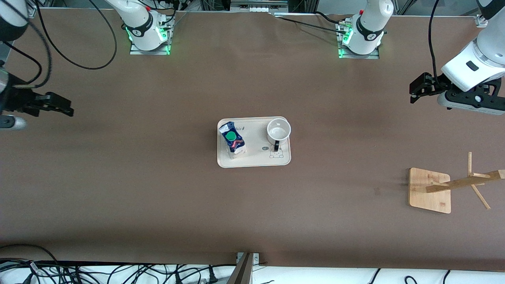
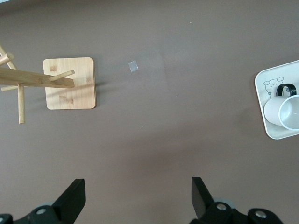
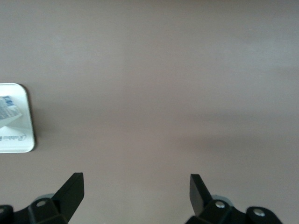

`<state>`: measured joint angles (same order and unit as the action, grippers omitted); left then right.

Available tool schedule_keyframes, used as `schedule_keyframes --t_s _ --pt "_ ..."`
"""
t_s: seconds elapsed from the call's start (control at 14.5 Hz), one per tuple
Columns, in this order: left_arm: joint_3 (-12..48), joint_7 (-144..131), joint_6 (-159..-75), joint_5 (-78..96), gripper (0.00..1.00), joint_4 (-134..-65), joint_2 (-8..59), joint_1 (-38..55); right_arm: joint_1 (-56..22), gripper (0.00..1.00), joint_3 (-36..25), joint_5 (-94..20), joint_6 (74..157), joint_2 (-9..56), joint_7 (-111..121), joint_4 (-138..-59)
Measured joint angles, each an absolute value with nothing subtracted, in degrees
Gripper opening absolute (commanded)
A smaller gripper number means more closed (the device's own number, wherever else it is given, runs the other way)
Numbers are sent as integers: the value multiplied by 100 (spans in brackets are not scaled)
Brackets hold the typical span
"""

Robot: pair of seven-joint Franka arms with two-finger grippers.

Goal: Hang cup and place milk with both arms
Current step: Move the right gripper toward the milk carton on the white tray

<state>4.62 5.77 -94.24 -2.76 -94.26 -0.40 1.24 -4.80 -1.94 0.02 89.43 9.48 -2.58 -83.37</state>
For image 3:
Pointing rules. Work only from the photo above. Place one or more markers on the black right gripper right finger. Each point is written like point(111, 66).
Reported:
point(198, 196)

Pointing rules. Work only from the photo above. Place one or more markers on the blue white milk carton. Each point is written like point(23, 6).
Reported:
point(9, 109)

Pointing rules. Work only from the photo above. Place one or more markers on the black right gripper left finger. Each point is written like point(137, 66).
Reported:
point(70, 193)

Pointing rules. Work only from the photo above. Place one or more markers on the cream tray with rabbit print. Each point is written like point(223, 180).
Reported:
point(23, 137)

